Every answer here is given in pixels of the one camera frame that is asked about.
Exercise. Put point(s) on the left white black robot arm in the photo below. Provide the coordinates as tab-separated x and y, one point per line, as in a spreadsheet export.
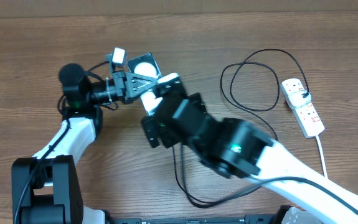
45	187

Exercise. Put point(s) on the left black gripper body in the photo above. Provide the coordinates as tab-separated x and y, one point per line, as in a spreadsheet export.
117	88

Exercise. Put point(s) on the white charger plug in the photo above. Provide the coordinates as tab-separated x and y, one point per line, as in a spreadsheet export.
298	99

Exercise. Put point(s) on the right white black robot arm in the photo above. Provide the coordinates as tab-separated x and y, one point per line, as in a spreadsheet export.
234	147

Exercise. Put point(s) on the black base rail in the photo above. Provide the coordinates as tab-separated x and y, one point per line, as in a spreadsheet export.
247	219

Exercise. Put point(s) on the white power strip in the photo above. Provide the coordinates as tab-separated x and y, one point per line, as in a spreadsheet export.
306	116

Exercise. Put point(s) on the black Galaxy phone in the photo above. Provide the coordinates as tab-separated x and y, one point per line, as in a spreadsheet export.
146	75

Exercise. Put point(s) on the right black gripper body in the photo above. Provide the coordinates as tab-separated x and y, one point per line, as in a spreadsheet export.
175	136

